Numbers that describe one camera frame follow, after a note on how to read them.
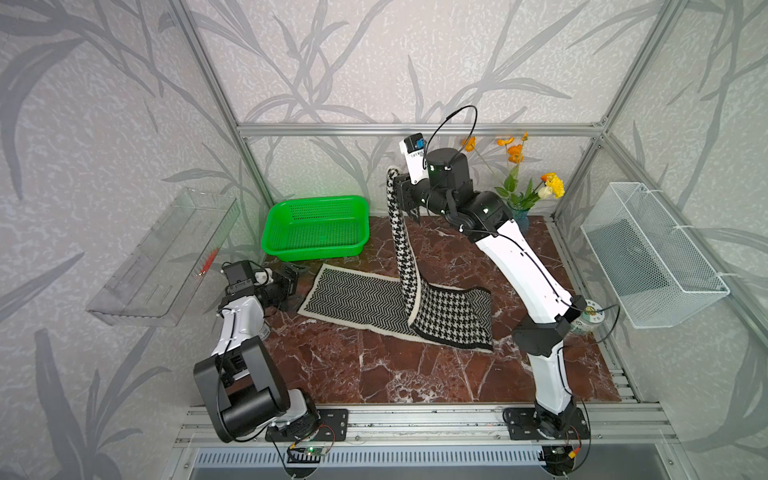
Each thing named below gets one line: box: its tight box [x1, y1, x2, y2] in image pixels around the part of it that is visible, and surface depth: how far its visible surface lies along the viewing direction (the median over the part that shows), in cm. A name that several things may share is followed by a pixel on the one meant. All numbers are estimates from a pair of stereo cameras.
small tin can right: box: [570, 299, 605, 335], surface depth 87 cm
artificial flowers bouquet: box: [461, 132, 565, 211], surface depth 99 cm
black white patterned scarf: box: [297, 168, 494, 352], surface depth 93 cm
